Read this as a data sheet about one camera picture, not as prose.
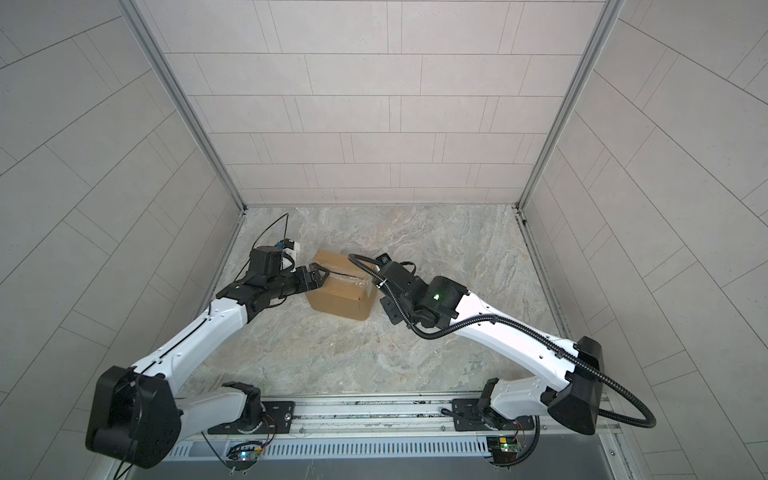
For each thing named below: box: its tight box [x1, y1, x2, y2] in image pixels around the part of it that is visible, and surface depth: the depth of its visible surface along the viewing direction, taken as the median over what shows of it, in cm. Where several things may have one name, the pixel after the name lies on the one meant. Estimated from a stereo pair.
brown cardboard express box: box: [305, 250, 377, 321], surface depth 80 cm
